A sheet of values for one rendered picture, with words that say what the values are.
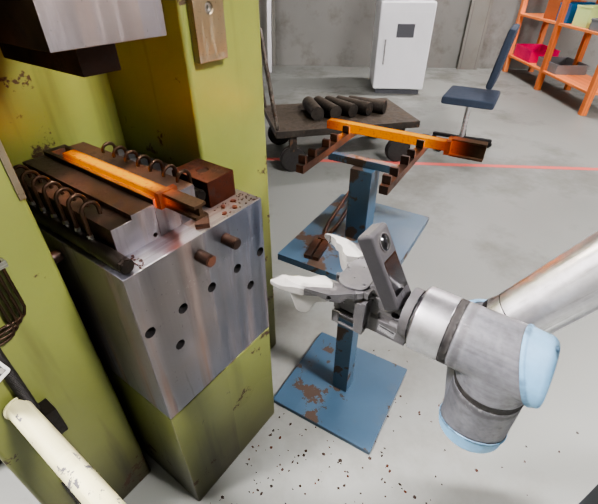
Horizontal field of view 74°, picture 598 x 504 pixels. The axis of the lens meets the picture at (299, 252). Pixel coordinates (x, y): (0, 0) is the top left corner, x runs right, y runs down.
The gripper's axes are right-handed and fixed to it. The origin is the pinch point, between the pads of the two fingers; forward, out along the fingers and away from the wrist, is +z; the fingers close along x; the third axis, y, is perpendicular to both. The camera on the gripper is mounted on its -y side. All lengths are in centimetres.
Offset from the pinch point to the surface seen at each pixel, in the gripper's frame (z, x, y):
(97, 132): 81, 15, 2
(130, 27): 33.0, 0.7, -28.9
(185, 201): 25.4, -0.8, -1.2
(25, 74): 81, 2, -16
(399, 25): 184, 456, 23
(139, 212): 33.0, -6.1, 1.2
